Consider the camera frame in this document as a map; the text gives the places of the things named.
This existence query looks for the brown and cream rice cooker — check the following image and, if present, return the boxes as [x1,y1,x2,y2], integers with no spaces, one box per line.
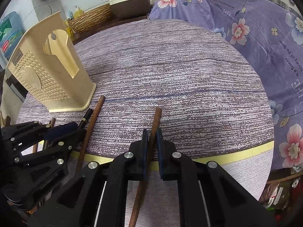
[109,0,151,20]

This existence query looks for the brown wooden chopstick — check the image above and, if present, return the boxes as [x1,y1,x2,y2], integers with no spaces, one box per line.
[75,96,105,178]
[33,117,56,154]
[128,107,162,227]

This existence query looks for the striped purple tablecloth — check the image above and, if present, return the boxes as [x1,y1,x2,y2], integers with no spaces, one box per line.
[16,19,275,227]

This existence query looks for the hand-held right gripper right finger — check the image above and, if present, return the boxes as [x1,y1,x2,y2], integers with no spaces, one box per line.
[156,128,276,227]

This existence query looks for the beige plastic chopstick holder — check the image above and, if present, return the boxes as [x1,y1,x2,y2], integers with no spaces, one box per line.
[5,12,97,113]

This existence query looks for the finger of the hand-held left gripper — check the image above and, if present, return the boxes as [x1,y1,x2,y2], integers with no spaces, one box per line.
[14,131,86,169]
[0,120,79,152]

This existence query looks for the blue water bottle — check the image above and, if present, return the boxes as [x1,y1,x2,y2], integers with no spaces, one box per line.
[0,11,24,59]

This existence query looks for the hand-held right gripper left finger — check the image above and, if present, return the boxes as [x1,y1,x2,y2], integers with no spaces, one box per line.
[27,129,152,227]

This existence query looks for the black chopstick with gold band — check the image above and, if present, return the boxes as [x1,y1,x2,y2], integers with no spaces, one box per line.
[79,109,93,129]

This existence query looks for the yellow cup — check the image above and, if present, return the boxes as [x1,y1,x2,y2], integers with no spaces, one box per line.
[65,20,74,36]

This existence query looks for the purple floral cloth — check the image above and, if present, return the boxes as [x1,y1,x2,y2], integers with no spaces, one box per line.
[148,0,303,171]

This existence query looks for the woven pattern basin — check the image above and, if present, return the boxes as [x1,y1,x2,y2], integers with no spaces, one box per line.
[69,3,114,33]

